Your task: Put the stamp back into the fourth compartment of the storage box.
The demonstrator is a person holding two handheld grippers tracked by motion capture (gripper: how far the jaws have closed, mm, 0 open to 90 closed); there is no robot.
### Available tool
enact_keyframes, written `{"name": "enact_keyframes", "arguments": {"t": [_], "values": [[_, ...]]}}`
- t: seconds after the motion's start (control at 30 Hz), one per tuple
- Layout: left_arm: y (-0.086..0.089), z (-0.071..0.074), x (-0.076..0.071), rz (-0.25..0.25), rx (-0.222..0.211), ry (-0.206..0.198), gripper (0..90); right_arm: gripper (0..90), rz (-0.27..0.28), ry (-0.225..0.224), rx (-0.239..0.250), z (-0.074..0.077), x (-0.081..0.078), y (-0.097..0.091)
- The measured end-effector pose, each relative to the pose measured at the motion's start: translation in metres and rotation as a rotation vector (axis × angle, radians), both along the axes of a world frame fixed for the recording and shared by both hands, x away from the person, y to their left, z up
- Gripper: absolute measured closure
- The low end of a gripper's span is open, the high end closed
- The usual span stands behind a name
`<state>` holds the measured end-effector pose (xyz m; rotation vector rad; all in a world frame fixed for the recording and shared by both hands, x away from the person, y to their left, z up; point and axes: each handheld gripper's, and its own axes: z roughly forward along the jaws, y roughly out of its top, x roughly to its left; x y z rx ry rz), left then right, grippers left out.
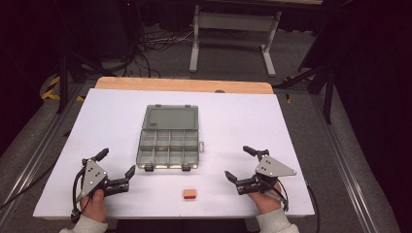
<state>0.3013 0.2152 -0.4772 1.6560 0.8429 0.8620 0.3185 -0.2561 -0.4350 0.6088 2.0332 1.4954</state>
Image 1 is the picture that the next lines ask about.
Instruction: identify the yellow black hazard tape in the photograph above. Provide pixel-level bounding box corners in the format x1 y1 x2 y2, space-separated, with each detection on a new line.
40 75 86 103

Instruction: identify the aluminium floor rail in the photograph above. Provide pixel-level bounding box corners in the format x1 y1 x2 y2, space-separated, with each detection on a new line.
310 93 380 233
0 82 90 224

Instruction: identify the person's left hand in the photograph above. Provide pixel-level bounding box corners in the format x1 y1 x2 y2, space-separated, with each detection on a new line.
80 188 108 223

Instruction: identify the wooden table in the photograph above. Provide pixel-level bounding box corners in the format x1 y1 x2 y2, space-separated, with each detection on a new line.
94 76 275 95

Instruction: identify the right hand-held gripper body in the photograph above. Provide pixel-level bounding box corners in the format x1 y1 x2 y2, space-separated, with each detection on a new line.
235 150 297 196

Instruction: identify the white metal stand frame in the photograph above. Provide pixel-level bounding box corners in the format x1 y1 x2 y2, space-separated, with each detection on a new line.
189 4 282 78

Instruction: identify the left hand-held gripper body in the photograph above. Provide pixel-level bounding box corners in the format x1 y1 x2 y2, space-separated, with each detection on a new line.
76 158 131 204

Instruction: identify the person's right hand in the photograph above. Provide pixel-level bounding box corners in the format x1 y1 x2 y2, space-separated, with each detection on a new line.
248 182 284 216

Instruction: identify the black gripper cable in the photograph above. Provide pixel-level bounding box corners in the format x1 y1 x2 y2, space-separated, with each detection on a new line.
70 168 86 224
261 177 290 213

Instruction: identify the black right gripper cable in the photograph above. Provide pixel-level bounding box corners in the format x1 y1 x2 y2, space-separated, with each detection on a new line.
261 177 290 213

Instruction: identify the black tripod stand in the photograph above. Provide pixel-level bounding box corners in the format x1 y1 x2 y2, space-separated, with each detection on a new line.
275 48 336 125
52 0 108 115

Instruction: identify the thin black cable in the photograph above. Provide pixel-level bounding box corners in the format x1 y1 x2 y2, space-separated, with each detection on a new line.
305 183 322 233
0 154 62 212

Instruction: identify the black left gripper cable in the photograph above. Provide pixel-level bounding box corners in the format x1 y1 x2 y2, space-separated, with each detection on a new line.
70 168 86 224

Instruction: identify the clear grey compartment storage box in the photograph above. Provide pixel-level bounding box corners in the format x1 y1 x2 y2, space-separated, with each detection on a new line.
135 104 206 173

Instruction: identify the white table cover sheet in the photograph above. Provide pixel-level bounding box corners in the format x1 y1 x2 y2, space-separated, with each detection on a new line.
32 88 316 218

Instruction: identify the tangle of black floor cables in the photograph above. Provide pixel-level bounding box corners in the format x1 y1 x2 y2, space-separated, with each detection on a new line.
122 25 195 79

